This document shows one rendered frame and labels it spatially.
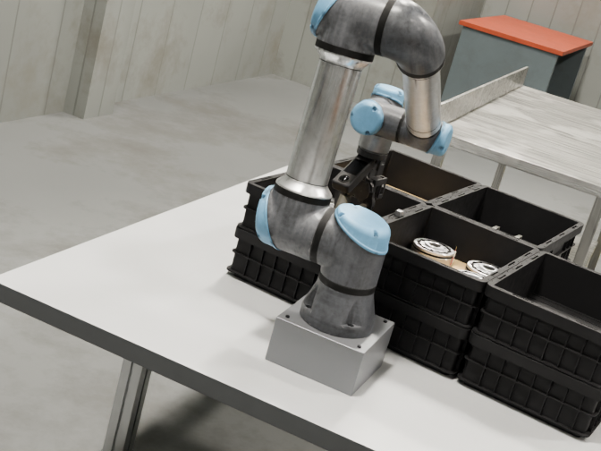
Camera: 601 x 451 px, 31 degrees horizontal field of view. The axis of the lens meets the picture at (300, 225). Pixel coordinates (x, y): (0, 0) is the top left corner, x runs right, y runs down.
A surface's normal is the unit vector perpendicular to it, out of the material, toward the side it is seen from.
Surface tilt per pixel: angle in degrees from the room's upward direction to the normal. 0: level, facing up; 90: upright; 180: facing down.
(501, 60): 90
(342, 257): 93
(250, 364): 0
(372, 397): 0
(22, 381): 0
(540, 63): 90
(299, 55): 90
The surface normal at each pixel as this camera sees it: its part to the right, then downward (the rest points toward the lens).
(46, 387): 0.25, -0.92
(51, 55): 0.89, 0.34
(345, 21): -0.33, 0.15
